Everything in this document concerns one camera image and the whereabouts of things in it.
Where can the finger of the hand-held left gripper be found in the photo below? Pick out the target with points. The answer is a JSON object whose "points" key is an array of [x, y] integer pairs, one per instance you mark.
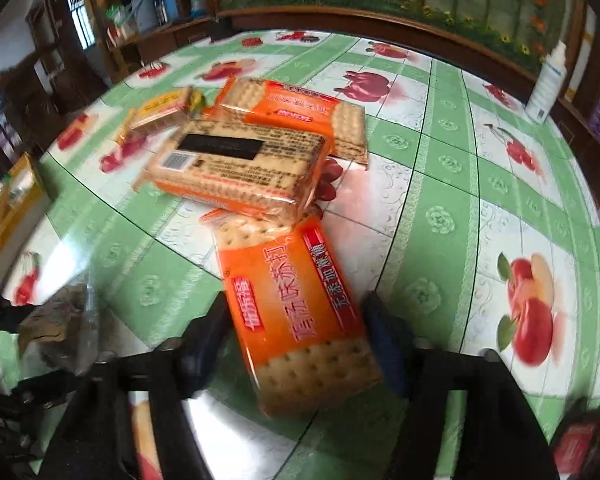
{"points": [[45, 385], [0, 310]]}

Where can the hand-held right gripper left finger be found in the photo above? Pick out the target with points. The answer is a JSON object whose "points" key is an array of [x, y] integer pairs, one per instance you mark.
{"points": [[202, 350]]}

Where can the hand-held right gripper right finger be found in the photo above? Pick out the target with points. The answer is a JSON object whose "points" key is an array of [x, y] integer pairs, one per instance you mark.
{"points": [[387, 345]]}

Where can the clear packet of dark snack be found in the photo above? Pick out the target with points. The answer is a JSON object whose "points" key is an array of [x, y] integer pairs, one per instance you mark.
{"points": [[65, 320]]}

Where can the orange cracker packet black label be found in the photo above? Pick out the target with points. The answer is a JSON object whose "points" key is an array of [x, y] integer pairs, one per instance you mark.
{"points": [[240, 175]]}

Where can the yellow-orange biscuit packet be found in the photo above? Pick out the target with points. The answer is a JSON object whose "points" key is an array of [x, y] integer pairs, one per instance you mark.
{"points": [[160, 107]]}

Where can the fruit print tablecloth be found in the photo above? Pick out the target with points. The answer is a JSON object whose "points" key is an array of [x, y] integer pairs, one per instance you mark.
{"points": [[430, 185]]}

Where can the white spray bottle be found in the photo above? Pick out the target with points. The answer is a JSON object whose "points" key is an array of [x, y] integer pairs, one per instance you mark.
{"points": [[547, 85]]}

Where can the green and white bag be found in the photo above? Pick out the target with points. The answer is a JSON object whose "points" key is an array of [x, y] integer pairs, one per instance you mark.
{"points": [[115, 16]]}

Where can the grey thermos kettle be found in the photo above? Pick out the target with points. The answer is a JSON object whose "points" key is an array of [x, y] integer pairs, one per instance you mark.
{"points": [[144, 10]]}

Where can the black flask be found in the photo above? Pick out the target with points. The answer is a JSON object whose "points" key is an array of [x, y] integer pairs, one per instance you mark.
{"points": [[157, 0]]}

